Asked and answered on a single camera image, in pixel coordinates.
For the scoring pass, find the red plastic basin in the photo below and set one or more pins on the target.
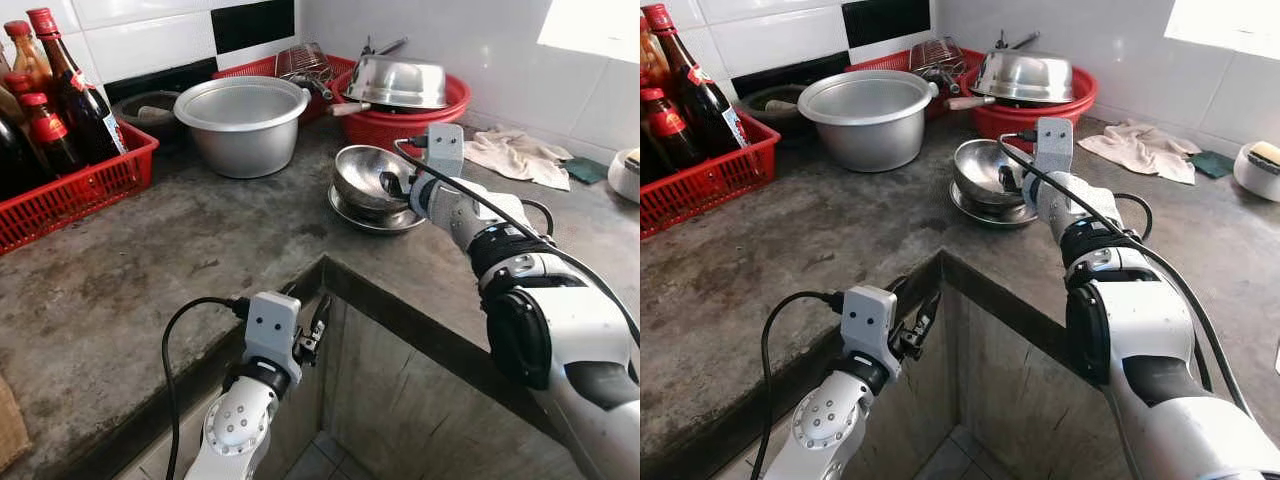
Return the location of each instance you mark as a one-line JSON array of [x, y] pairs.
[[1030, 128], [1080, 98], [400, 135], [450, 105]]

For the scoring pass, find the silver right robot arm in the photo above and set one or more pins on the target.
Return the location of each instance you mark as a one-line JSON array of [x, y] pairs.
[[560, 330], [1160, 340]]

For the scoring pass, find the white dish cloth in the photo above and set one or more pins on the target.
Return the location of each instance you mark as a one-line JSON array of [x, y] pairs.
[[515, 155], [1140, 148]]

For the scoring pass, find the small steel bowl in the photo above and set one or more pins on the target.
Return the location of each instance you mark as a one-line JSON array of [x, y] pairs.
[[360, 175], [980, 170]]

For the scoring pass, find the steel plate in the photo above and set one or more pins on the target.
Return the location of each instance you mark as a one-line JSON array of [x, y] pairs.
[[375, 222], [990, 216]]

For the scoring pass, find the dark ceramic bowl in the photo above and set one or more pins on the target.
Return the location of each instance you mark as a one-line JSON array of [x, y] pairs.
[[140, 112], [770, 105]]

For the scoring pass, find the grey wood base cabinet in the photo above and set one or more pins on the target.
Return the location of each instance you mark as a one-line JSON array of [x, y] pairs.
[[420, 400], [1020, 410]]

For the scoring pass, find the amber glass bottle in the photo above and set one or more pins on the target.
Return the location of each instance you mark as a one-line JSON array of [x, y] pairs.
[[652, 55], [28, 60]]

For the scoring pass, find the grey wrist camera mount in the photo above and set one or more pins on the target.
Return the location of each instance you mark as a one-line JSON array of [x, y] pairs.
[[446, 150], [1053, 145], [868, 322], [272, 330]]

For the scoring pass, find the bright window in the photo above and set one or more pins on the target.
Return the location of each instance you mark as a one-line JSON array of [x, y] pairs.
[[1225, 25], [595, 25]]

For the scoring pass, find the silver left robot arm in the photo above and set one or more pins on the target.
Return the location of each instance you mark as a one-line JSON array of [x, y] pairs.
[[235, 430], [825, 425]]

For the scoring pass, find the yellow sponge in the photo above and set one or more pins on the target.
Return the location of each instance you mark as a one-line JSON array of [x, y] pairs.
[[1266, 153]]

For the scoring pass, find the aluminium cooking pot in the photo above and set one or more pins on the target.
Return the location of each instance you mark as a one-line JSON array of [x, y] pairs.
[[245, 135], [870, 130]]

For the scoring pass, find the large steel mixing bowl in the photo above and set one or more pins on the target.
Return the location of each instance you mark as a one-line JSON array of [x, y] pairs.
[[1025, 78], [400, 85]]

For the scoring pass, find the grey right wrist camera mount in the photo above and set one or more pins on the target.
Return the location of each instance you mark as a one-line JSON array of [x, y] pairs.
[[446, 150], [1053, 145]]

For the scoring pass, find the small dark sauce bottle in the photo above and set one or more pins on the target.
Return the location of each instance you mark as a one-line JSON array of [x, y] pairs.
[[662, 130], [50, 135]]

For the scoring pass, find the white ceramic bowl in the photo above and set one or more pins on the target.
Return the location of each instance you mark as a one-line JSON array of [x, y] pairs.
[[1255, 185], [625, 180]]

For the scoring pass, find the red plastic crate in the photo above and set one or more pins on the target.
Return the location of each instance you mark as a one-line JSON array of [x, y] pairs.
[[710, 180], [70, 195]]

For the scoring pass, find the black glass bottle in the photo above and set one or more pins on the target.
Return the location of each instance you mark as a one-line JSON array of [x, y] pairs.
[[15, 150]]

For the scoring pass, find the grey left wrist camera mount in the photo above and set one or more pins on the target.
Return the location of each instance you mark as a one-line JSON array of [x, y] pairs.
[[272, 330], [868, 322]]

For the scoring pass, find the green scouring pad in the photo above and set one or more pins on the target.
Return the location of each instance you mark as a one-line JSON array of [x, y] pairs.
[[1212, 164], [587, 170]]

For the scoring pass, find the tall dark sauce bottle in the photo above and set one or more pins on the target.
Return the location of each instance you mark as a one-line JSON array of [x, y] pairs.
[[700, 90], [85, 100]]

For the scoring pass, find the red flat plastic basket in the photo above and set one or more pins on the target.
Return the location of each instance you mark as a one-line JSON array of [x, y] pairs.
[[880, 65], [250, 72]]

